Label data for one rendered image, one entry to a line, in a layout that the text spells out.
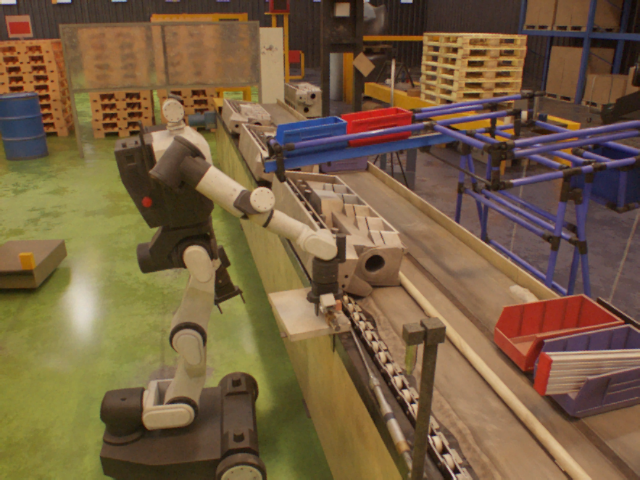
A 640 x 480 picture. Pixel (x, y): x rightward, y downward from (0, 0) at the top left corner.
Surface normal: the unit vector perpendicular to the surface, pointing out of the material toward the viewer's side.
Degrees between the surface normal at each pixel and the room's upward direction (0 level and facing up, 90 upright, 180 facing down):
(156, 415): 90
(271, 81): 90
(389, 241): 22
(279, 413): 0
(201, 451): 0
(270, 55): 90
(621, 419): 0
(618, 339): 88
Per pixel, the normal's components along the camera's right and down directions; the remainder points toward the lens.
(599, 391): 0.26, 0.40
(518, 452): 0.00, -0.92
